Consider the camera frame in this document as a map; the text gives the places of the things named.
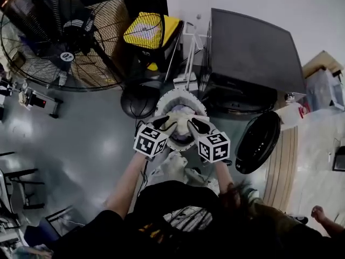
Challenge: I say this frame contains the black framed panel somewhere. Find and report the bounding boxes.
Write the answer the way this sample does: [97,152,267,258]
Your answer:
[332,146,345,172]

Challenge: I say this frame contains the black washing machine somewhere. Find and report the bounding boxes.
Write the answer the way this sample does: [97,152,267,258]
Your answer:
[201,8,307,175]

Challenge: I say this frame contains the person's light patterned trousers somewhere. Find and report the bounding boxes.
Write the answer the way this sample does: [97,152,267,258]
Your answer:
[149,151,219,197]

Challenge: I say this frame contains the person's left forearm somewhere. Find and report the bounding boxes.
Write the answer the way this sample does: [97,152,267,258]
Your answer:
[103,151,152,219]

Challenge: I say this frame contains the white and red cloth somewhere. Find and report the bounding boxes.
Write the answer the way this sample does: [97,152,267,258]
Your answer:
[171,105,195,143]

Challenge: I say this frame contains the person's right forearm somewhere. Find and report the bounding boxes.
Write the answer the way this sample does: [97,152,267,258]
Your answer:
[214,160,236,200]

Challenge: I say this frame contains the brown cardboard box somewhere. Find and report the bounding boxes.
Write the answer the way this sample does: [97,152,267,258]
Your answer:
[70,0,130,89]

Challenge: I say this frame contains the yellow-lidded black bin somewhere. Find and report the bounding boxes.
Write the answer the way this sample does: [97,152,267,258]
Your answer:
[123,11,184,76]

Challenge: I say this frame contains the black pedestal fan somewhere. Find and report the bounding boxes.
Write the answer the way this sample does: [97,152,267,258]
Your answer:
[0,0,165,119]

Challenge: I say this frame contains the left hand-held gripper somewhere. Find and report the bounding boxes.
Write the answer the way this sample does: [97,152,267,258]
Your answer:
[133,115,179,159]

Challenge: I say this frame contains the silver portable heater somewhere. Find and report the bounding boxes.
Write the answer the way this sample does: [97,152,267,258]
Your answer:
[18,89,64,119]

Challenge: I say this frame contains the flat cardboard sheet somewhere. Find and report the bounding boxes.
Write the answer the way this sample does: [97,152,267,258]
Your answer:
[301,50,344,79]

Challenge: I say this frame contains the white folding rack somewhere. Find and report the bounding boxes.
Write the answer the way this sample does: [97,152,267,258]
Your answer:
[172,13,206,92]

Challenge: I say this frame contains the blue chair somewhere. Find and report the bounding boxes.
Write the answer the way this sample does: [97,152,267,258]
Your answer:
[24,220,60,243]

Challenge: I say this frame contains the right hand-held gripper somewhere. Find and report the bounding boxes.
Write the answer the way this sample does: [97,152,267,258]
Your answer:
[187,117,231,163]

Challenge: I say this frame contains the white laundry basket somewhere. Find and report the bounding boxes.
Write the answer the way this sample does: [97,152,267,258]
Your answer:
[155,89,209,152]

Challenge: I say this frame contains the plastic-wrapped bundle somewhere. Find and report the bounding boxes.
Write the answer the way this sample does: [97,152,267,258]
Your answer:
[304,69,345,113]

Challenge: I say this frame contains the person's black printed shirt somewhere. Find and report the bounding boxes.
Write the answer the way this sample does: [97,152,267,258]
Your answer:
[51,181,284,259]

